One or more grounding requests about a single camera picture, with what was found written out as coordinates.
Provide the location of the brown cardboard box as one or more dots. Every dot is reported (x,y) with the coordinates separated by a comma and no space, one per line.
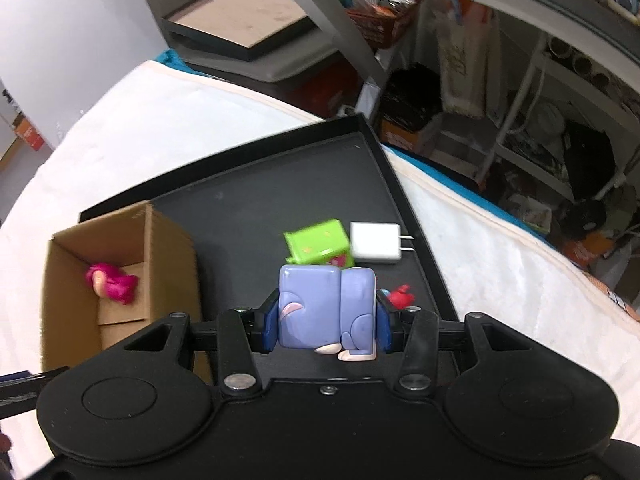
(170,255)

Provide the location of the pink bear toy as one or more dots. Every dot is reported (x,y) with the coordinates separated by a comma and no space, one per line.
(112,282)

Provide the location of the black shallow box brown inside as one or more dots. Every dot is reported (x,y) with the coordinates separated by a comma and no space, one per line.
(240,15)

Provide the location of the red basket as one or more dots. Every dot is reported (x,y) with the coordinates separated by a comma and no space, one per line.
(385,25)

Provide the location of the small red toy figure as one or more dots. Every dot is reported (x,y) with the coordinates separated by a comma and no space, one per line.
(397,297)

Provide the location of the white charger plug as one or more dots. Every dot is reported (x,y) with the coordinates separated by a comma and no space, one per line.
(372,242)

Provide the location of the white printed plastic bag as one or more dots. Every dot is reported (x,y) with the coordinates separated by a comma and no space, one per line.
(465,70)

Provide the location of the orange cardboard box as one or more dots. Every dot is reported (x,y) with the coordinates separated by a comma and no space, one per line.
(405,137)

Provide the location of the large black tray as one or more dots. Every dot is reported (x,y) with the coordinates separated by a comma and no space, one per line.
(280,180)

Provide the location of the purple cube toy figure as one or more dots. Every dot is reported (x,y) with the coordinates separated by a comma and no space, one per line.
(320,305)

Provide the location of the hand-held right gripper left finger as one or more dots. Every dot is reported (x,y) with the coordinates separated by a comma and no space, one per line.
(270,327)

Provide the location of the grey desk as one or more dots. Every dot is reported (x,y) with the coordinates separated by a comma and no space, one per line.
(350,35)

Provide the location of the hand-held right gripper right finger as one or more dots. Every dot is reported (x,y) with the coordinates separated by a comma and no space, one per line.
(383,327)

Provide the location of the small orange box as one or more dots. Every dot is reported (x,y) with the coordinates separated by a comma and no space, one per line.
(29,136)

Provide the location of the green cube toy figure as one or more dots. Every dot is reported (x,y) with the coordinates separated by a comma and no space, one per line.
(315,242)

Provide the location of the white shelf rack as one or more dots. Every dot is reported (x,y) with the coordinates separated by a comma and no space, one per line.
(540,60)

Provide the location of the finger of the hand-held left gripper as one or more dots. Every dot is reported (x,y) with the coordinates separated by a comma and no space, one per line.
(20,390)

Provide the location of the grey chair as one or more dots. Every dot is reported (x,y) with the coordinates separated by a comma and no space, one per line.
(300,57)

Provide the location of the black bag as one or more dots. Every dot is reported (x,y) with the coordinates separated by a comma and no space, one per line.
(410,95)

